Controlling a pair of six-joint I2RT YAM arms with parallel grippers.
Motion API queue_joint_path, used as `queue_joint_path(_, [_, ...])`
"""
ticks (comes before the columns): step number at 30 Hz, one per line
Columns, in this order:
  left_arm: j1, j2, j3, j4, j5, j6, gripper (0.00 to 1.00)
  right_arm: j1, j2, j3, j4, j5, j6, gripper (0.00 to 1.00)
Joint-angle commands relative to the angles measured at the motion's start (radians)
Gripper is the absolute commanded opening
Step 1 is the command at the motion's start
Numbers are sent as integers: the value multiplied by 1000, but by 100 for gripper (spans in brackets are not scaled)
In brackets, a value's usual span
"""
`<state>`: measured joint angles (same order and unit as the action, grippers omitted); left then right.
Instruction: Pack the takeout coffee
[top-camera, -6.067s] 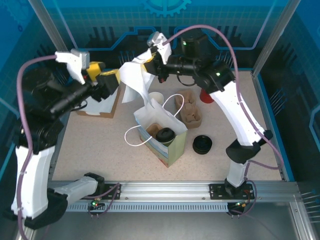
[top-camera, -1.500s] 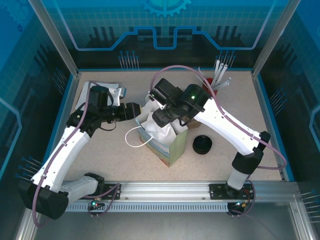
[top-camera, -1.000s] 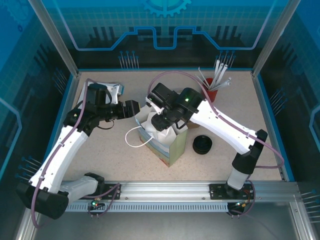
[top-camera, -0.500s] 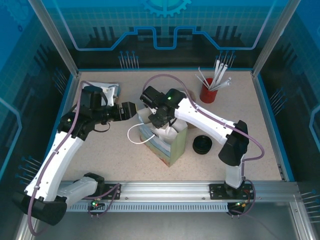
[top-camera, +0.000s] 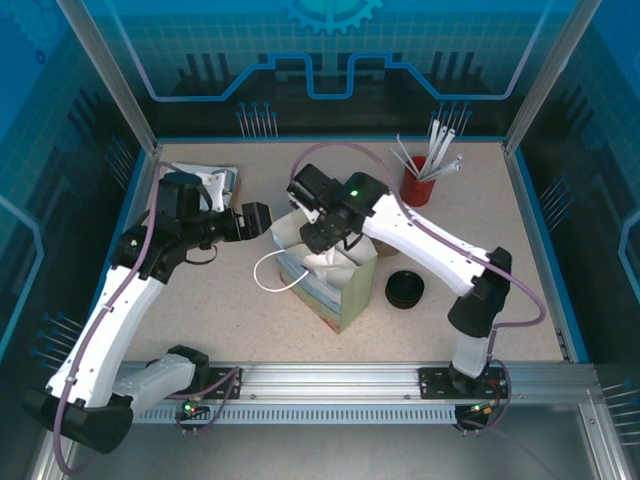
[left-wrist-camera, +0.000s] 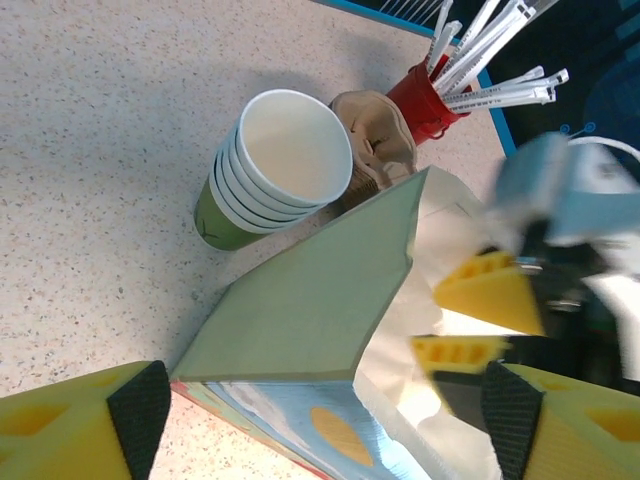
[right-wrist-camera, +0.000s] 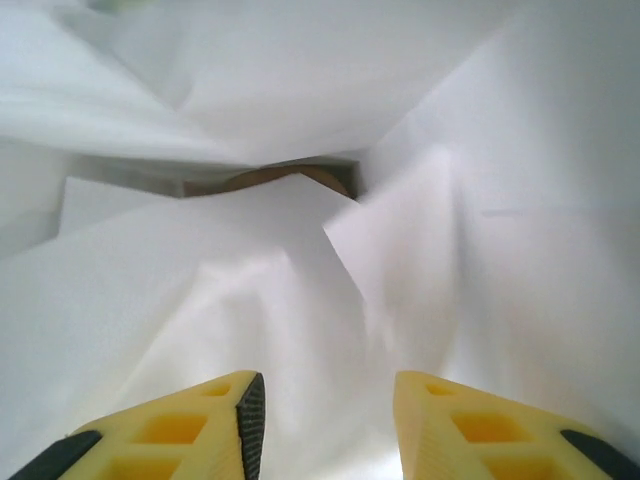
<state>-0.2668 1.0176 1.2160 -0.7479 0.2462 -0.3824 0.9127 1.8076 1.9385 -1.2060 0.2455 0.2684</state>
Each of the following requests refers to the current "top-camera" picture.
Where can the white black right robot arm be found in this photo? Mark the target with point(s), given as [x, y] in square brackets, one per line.
[420, 240]

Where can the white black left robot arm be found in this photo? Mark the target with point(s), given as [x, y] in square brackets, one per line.
[110, 325]

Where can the white wrapped straw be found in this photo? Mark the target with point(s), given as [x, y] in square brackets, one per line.
[445, 167]
[403, 163]
[444, 151]
[407, 154]
[433, 145]
[445, 175]

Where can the red straw holder cup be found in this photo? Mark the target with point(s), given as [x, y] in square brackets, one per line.
[417, 190]

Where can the stack of black cup lids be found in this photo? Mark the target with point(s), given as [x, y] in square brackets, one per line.
[404, 290]

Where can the control board with LEDs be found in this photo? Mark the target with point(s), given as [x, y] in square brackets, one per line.
[480, 409]
[190, 410]

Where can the aluminium mounting rail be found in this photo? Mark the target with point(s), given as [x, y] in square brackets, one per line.
[330, 380]

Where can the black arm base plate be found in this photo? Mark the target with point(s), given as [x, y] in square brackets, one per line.
[220, 375]
[432, 382]

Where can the aluminium frame post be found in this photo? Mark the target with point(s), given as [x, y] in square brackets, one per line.
[548, 75]
[112, 75]

